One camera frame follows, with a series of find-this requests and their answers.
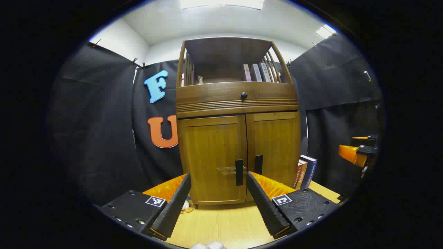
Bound small ceiling light panel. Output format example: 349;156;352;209
316;24;337;39

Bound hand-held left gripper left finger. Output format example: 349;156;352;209
99;173;192;241

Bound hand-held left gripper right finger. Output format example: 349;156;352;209
246;171;341;239

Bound wooden double-door shoe cabinet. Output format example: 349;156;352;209
175;37;301;210

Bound black backdrop cloth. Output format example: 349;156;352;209
48;33;385;208

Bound grey plush toy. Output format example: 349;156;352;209
180;197;194;213

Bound wooden cabinet door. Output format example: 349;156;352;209
246;111;301;203
177;115;248;205

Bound red book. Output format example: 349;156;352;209
294;162;303;189

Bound tan book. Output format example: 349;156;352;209
297;159;308;190

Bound white book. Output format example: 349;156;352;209
260;62;272;83

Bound large ceiling light panel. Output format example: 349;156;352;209
179;0;265;10

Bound wooden cabinet drawer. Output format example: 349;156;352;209
176;82;299;113

